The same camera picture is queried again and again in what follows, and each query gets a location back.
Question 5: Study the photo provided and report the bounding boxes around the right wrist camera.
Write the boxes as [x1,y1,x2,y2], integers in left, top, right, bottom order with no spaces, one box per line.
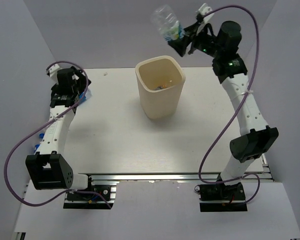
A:
[196,3,214,24]

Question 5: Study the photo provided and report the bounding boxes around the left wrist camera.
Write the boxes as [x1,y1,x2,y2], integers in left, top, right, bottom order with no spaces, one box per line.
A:
[46,63,61,82]

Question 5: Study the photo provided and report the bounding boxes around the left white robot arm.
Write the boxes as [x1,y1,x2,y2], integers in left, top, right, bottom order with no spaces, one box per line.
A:
[26,66,95,200]

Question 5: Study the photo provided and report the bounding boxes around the cream plastic bin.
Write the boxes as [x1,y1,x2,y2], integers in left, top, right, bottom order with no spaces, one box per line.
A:
[135,55,186,120]

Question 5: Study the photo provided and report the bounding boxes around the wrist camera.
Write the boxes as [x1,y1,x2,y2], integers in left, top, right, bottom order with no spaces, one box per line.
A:
[196,3,214,24]
[46,63,61,82]

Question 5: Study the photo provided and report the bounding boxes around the small bottle blue label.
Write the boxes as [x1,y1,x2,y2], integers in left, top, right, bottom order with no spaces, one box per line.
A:
[34,132,45,153]

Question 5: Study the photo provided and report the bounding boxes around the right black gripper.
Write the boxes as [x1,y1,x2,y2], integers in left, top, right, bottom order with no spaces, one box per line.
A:
[168,22,222,59]

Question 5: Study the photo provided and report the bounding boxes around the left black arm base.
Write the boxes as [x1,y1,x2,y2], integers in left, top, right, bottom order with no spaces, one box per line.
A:
[63,184,116,210]

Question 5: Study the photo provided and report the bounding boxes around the aluminium front rail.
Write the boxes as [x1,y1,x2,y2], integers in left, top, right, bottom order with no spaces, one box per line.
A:
[88,172,273,181]

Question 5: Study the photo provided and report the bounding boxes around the clear bottle green white label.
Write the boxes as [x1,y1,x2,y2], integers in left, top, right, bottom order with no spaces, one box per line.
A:
[150,4,184,42]

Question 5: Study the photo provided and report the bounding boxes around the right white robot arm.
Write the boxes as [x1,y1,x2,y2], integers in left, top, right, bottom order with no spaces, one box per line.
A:
[168,21,278,200]

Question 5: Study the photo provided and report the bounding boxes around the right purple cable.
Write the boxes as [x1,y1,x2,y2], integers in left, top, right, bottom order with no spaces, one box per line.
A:
[198,5,261,205]

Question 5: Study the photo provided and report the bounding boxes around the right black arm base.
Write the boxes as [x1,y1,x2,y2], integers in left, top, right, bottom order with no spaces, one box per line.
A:
[194,182,247,213]

